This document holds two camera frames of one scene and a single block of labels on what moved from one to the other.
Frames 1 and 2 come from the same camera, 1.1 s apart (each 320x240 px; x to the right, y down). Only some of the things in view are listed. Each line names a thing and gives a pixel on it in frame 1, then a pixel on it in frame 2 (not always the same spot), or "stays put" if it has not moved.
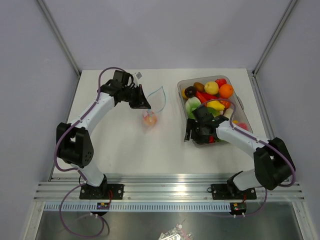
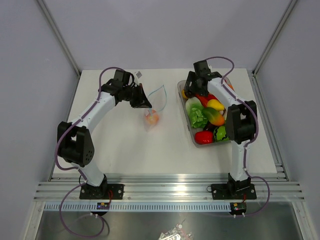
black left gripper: x=141 y=102 stays put
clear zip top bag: x=156 y=101 stays put
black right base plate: x=231 y=191 stays put
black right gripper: x=191 y=124 -> x=191 y=77
